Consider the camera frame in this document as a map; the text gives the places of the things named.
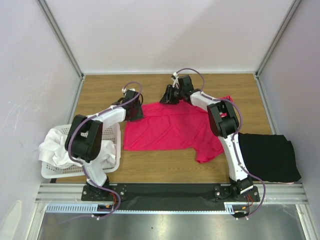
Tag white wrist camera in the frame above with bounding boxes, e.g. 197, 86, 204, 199
121, 87, 136, 95
171, 72, 179, 88

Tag white crumpled t shirt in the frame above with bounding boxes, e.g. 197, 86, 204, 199
38, 128, 118, 169

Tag white laundry basket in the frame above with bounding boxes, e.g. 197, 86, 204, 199
38, 123, 121, 179

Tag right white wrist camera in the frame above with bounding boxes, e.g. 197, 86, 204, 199
171, 72, 179, 88

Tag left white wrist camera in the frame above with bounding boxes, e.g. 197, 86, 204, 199
121, 87, 136, 95

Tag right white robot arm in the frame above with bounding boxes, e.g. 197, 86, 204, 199
160, 72, 254, 201

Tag black folded t shirt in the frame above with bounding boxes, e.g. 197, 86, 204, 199
238, 133, 302, 184

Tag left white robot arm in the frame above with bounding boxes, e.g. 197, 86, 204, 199
64, 89, 143, 201

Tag pink t shirt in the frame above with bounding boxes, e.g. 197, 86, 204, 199
123, 101, 224, 164

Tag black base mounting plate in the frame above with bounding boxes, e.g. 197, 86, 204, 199
81, 182, 261, 212

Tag aluminium frame rail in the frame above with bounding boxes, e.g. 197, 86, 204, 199
35, 183, 308, 215

